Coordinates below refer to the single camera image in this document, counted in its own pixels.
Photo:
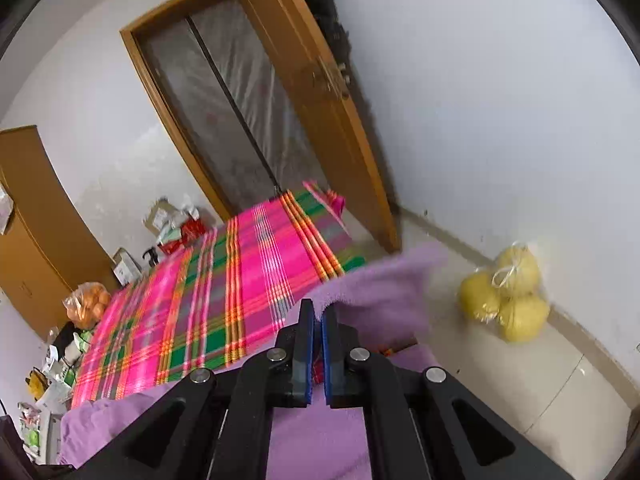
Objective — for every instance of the bag of oranges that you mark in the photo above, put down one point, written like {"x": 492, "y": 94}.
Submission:
{"x": 87, "y": 304}

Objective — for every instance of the plastic bag on wardrobe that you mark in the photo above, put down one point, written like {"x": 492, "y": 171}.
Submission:
{"x": 6, "y": 209}

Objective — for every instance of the plastic-covered doorway curtain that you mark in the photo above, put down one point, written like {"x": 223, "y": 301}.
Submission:
{"x": 219, "y": 81}

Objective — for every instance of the white cardboard box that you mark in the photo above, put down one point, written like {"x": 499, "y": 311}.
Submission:
{"x": 126, "y": 269}

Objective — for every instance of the black spray bottle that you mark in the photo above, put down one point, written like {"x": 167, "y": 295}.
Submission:
{"x": 150, "y": 256}

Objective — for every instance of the wooden door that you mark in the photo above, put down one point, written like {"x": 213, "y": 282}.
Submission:
{"x": 306, "y": 66}

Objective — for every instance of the cluttered glass side table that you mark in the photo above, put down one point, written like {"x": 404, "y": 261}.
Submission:
{"x": 39, "y": 422}

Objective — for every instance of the wooden wardrobe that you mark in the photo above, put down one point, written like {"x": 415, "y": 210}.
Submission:
{"x": 47, "y": 250}

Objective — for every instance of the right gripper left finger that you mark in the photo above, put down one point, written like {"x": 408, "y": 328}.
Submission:
{"x": 246, "y": 398}

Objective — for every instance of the yellow bag on table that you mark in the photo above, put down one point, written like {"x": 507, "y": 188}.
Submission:
{"x": 37, "y": 383}

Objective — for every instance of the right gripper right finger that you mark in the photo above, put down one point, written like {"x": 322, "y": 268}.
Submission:
{"x": 387, "y": 395}

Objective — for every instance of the red gift box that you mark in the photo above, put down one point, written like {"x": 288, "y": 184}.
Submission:
{"x": 172, "y": 239}

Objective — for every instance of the bag of yellow pomelos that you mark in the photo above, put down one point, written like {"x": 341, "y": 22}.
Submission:
{"x": 509, "y": 294}

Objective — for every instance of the purple fleece garment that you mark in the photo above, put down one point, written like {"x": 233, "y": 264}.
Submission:
{"x": 385, "y": 302}

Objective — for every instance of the brown cardboard parcel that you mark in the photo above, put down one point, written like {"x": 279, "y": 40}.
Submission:
{"x": 163, "y": 215}

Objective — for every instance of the pink plaid tablecloth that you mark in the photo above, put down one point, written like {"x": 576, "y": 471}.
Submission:
{"x": 217, "y": 300}

